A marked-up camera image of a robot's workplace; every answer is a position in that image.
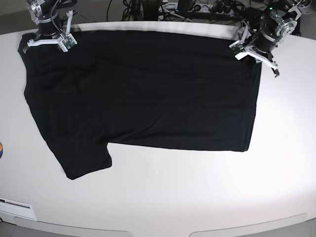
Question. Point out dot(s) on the image-right white wrist camera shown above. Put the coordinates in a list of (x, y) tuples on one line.
[(238, 50)]

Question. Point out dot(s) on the orange blue sticker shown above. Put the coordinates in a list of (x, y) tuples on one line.
[(1, 149)]

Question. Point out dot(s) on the white label sticker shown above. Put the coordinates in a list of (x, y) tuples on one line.
[(17, 209)]

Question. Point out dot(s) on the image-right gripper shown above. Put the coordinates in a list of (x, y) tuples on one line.
[(259, 40)]

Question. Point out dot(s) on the white power strip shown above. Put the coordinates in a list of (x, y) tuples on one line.
[(216, 7)]

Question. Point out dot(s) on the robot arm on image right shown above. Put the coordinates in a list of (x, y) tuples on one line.
[(285, 13)]

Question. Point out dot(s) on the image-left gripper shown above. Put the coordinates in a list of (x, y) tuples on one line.
[(49, 30)]

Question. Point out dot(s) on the image-left white wrist camera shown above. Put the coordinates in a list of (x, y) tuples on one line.
[(67, 42)]

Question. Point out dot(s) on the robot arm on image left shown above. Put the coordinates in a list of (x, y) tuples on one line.
[(50, 7)]

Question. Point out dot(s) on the black T-shirt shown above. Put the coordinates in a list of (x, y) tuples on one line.
[(152, 89)]

